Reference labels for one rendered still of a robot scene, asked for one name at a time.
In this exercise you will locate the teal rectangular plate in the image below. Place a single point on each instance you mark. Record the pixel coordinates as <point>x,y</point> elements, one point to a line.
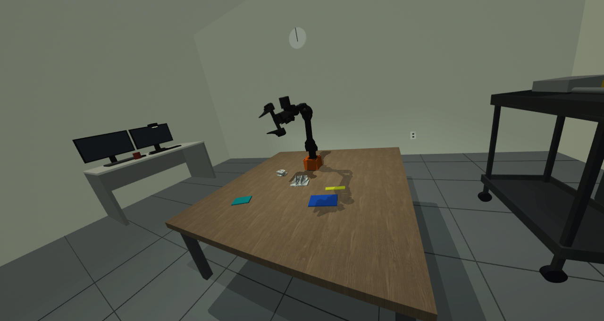
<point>241,200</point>

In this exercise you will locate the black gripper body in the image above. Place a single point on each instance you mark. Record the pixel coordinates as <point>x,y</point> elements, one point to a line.
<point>276,119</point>

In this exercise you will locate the blue flat rectangular plate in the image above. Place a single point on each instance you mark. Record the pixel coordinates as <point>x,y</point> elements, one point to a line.
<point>323,200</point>

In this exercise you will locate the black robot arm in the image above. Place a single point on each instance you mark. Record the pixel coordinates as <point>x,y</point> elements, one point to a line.
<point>287,116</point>

